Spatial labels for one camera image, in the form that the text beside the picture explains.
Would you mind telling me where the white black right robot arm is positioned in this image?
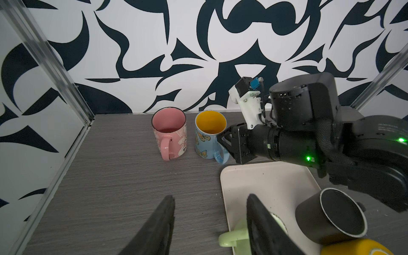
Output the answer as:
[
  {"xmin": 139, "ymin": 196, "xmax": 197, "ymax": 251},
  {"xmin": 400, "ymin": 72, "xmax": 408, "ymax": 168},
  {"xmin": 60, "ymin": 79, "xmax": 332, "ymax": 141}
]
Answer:
[{"xmin": 217, "ymin": 72, "xmax": 408, "ymax": 213}]

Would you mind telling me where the pink ghost pattern mug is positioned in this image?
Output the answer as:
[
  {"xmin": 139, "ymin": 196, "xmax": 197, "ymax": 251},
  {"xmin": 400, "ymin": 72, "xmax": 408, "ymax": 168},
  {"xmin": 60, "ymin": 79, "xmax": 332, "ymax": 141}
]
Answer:
[{"xmin": 152, "ymin": 107, "xmax": 187, "ymax": 161}]

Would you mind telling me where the blue butterfly mug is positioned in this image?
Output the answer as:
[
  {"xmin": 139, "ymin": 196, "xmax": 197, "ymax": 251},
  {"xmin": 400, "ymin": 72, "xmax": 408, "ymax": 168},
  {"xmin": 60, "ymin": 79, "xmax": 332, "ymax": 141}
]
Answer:
[{"xmin": 195, "ymin": 110, "xmax": 230, "ymax": 165}]

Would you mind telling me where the light green mug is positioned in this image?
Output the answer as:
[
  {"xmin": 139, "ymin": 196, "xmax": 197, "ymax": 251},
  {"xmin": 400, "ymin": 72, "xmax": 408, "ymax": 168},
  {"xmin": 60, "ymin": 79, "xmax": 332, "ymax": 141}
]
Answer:
[{"xmin": 218, "ymin": 212, "xmax": 288, "ymax": 255}]

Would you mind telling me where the black mug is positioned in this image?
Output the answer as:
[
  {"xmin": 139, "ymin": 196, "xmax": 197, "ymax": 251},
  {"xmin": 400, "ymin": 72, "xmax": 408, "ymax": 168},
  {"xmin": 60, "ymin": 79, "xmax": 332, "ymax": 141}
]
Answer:
[{"xmin": 295, "ymin": 188, "xmax": 368, "ymax": 245}]

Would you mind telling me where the beige plastic tray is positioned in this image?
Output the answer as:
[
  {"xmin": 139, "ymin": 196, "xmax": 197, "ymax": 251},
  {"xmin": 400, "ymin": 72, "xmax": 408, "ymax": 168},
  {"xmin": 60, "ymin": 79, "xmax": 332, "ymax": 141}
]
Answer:
[{"xmin": 220, "ymin": 162, "xmax": 322, "ymax": 255}]

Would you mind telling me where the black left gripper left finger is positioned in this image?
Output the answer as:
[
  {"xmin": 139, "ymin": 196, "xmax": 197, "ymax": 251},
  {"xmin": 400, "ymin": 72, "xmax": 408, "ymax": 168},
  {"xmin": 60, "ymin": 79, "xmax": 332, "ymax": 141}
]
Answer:
[{"xmin": 119, "ymin": 195, "xmax": 175, "ymax": 255}]

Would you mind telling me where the yellow mug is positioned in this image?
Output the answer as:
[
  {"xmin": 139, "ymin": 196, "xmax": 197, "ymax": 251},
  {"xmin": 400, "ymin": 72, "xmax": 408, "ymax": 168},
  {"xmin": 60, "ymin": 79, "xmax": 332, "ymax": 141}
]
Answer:
[{"xmin": 320, "ymin": 239, "xmax": 393, "ymax": 255}]

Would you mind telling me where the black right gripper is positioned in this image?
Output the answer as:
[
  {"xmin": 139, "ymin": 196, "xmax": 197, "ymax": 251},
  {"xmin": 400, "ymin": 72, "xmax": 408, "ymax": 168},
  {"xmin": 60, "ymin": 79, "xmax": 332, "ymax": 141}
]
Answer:
[{"xmin": 217, "ymin": 123, "xmax": 319, "ymax": 166}]

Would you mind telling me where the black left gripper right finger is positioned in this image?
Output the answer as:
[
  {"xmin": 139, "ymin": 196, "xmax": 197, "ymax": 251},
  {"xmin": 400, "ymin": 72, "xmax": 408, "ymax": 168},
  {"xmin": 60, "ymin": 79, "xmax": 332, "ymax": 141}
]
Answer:
[{"xmin": 246, "ymin": 194, "xmax": 304, "ymax": 255}]

